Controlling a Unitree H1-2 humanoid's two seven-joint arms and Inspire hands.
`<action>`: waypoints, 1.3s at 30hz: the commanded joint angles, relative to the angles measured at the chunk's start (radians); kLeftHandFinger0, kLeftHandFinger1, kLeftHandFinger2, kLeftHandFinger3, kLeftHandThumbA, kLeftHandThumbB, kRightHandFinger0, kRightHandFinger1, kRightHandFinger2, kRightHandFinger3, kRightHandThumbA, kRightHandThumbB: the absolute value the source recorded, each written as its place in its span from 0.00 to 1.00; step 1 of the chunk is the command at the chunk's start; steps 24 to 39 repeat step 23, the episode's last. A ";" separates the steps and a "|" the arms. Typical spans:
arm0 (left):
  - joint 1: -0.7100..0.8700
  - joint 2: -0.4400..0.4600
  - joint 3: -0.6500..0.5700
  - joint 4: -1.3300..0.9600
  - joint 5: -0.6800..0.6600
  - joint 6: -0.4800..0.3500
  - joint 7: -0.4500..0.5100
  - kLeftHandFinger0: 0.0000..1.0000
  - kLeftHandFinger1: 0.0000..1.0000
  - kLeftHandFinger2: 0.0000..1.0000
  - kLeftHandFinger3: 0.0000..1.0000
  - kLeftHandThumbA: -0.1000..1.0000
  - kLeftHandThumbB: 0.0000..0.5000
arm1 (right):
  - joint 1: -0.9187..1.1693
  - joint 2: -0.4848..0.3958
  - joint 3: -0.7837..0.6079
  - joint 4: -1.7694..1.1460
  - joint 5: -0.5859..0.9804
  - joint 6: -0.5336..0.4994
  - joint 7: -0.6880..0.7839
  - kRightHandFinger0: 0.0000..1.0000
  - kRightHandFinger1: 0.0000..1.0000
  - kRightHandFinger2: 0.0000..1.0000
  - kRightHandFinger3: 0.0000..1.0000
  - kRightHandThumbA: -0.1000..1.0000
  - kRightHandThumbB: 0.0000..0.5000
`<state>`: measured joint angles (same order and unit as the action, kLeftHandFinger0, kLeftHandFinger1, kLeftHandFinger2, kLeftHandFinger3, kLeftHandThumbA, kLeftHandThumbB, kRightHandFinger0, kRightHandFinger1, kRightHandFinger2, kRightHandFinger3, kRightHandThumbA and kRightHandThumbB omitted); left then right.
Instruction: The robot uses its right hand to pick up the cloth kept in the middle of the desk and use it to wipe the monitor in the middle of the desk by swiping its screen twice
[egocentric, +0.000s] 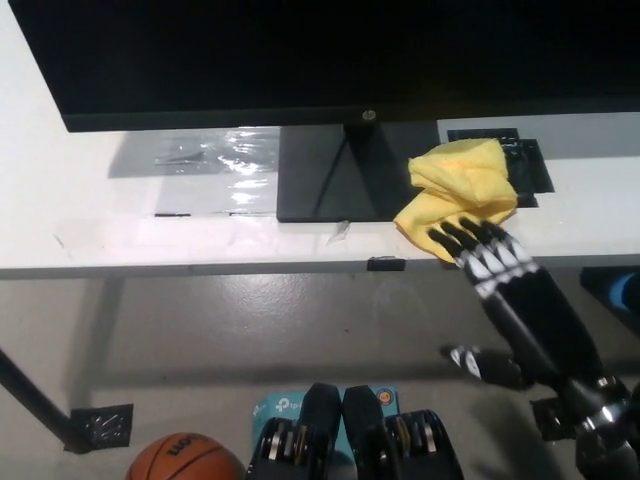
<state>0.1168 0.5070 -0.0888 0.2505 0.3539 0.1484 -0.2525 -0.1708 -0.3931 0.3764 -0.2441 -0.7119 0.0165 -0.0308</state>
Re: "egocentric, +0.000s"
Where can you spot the yellow microfiber cloth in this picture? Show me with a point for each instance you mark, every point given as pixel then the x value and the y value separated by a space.
pixel 465 175

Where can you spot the left black robot body block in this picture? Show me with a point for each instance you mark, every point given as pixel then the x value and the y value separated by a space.
pixel 320 415

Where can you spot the clear plastic film sheet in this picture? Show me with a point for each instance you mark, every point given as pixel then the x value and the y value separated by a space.
pixel 240 150

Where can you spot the small black table clip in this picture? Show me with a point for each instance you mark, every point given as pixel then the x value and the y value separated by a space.
pixel 386 263

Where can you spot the black diagonal pole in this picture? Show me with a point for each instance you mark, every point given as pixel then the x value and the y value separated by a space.
pixel 30 395

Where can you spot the black floor tape square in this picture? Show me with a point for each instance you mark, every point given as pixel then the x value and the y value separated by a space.
pixel 547 420
pixel 102 425

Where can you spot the black HP monitor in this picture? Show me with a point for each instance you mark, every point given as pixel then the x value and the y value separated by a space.
pixel 300 50

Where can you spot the blue cylinder object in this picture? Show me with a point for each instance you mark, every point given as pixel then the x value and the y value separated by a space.
pixel 625 292

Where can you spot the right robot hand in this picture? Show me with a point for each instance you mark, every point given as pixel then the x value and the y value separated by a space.
pixel 530 310

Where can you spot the orange basketball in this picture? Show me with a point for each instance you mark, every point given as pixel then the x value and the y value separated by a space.
pixel 182 460

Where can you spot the teal tp-link box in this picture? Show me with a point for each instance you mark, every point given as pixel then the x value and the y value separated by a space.
pixel 280 405

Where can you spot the small clear tape scrap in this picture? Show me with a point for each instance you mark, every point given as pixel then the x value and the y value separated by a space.
pixel 340 233

